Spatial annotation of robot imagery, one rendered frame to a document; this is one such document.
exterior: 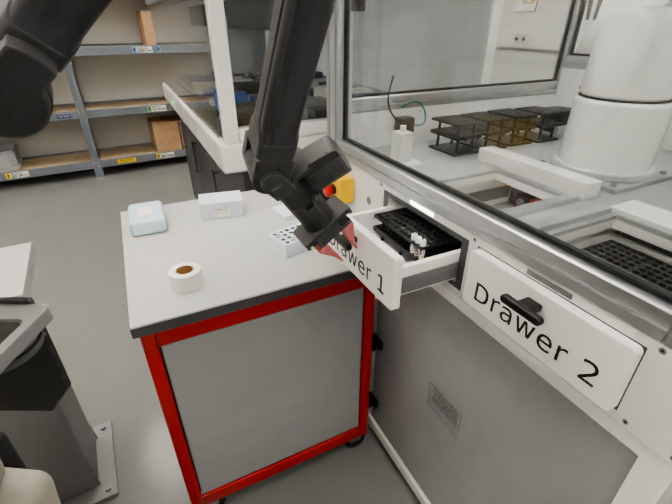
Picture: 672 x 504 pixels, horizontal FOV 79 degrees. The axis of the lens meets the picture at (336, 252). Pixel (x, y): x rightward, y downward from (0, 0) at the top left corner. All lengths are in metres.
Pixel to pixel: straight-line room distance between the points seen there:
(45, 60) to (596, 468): 0.86
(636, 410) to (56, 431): 1.33
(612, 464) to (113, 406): 1.60
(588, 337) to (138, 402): 1.57
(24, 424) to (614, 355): 1.33
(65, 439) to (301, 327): 0.76
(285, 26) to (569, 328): 0.54
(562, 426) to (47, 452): 1.29
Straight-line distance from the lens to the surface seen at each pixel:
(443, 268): 0.81
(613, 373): 0.66
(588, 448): 0.80
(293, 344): 1.06
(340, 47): 1.14
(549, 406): 0.81
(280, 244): 1.03
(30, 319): 0.47
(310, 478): 1.50
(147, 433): 1.73
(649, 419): 0.69
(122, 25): 4.81
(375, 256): 0.75
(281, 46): 0.50
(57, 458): 1.52
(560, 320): 0.68
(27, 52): 0.46
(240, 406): 1.14
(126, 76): 4.83
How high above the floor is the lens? 1.28
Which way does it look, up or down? 30 degrees down
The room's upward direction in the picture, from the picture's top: straight up
